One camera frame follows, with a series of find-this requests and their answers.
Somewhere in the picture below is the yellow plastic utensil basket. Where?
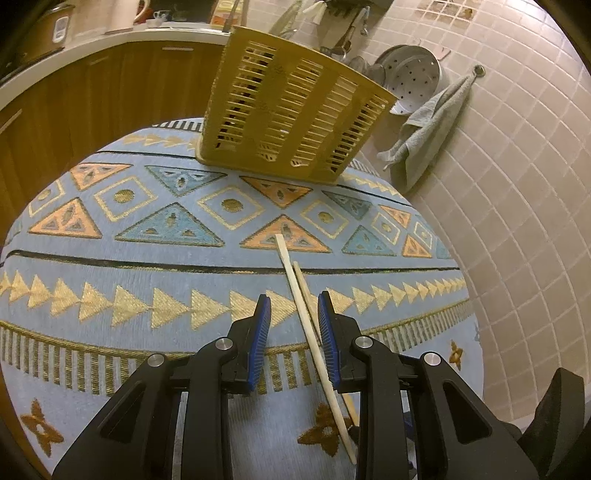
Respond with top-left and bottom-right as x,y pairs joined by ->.
197,27 -> 397,184

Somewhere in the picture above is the white electric kettle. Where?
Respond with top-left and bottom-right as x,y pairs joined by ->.
105,0 -> 150,34

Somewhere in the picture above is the wooden chopstick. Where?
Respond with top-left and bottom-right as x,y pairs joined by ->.
293,261 -> 360,427
274,234 -> 356,465

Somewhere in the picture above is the brown rice cooker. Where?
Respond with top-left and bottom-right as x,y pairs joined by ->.
15,2 -> 75,65

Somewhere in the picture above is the metal steamer tray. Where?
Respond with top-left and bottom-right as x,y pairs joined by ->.
376,45 -> 448,116

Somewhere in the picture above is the blue patterned table cloth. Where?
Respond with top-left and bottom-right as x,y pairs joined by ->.
1,118 -> 484,479

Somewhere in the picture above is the grey hanging towel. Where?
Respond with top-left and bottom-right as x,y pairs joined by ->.
378,72 -> 478,194

